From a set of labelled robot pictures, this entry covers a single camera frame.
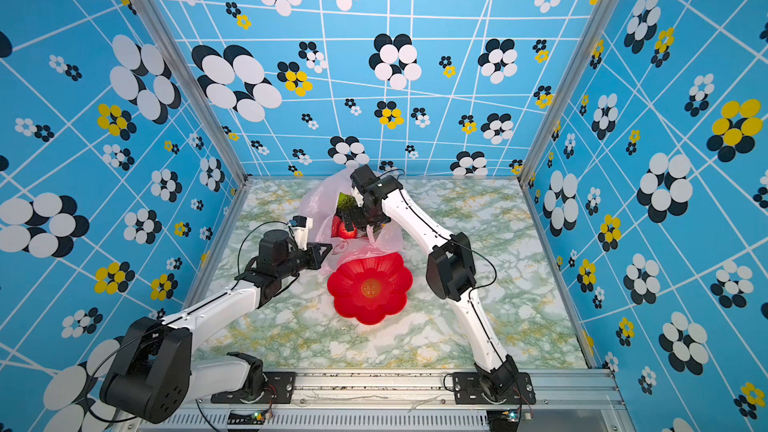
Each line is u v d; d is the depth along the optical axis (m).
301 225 0.77
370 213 0.78
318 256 0.80
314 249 0.75
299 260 0.74
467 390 0.73
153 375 0.41
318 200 0.96
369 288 0.91
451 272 0.58
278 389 0.73
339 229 0.99
